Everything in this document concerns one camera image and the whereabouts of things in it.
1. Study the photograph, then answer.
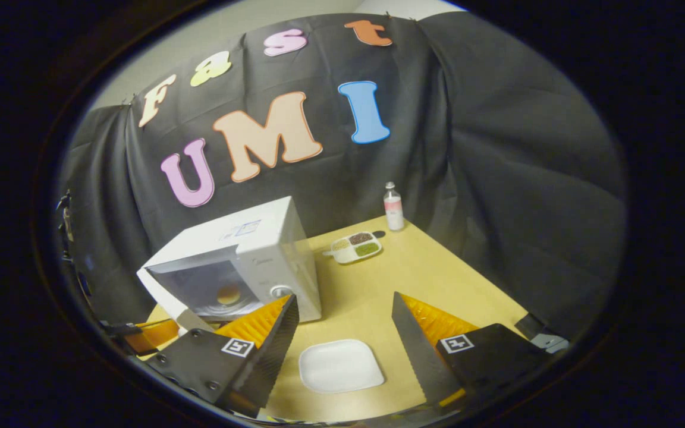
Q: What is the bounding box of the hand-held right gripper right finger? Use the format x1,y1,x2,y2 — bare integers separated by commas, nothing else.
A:
391,291,551,408

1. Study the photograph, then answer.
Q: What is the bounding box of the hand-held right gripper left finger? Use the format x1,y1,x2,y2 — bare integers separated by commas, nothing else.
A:
142,294,300,418

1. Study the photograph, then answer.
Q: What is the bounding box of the white microwave oven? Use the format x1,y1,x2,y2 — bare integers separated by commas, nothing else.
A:
137,196,322,333

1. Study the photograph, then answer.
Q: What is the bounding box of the white square plate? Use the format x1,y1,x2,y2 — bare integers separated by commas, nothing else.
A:
299,339,385,394

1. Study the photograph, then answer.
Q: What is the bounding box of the white divided seed tray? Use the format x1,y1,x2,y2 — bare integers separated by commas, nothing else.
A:
325,231,383,265

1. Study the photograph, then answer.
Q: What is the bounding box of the small pink label bottle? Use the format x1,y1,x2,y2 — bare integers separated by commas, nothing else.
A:
384,182,405,232

